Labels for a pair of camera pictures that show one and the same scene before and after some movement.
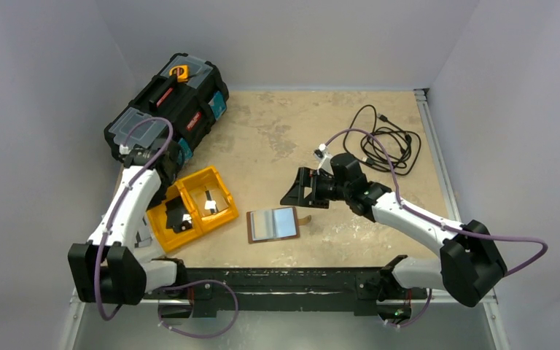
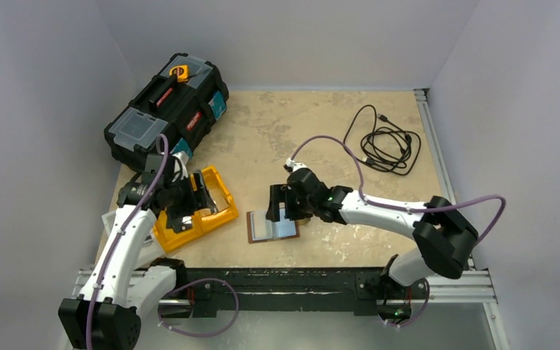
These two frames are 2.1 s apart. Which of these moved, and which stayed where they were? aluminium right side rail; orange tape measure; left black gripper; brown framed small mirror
Moved: left black gripper
Stayed: aluminium right side rail; brown framed small mirror; orange tape measure
